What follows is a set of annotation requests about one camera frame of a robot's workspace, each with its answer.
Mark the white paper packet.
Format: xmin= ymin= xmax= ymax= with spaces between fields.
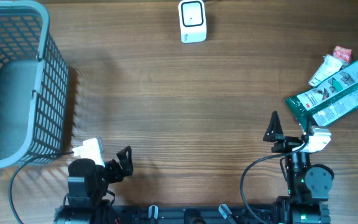
xmin=308 ymin=54 xmax=344 ymax=87

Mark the small red white carton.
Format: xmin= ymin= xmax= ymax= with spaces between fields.
xmin=333 ymin=45 xmax=352 ymax=65

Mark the green gloves packet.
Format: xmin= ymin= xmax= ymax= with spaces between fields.
xmin=285 ymin=60 xmax=358 ymax=129

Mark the black camera cable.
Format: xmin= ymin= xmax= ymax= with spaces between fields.
xmin=8 ymin=151 xmax=74 ymax=224
xmin=239 ymin=142 xmax=309 ymax=224

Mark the black right camera cable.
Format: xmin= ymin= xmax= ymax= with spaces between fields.
xmin=239 ymin=142 xmax=309 ymax=224

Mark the grey plastic shopping basket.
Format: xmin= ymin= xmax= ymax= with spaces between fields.
xmin=0 ymin=1 xmax=70 ymax=168

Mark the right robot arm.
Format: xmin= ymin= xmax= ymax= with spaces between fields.
xmin=263 ymin=111 xmax=334 ymax=224

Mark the black left camera cable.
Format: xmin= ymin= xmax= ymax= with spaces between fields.
xmin=8 ymin=151 xmax=74 ymax=224

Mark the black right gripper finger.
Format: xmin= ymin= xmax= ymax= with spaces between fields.
xmin=304 ymin=118 xmax=313 ymax=134
xmin=263 ymin=111 xmax=284 ymax=142

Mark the white barcode scanner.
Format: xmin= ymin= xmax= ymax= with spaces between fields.
xmin=178 ymin=0 xmax=207 ymax=44

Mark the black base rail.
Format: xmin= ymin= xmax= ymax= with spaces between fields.
xmin=53 ymin=204 xmax=331 ymax=224

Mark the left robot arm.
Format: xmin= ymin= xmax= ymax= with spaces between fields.
xmin=53 ymin=146 xmax=134 ymax=224

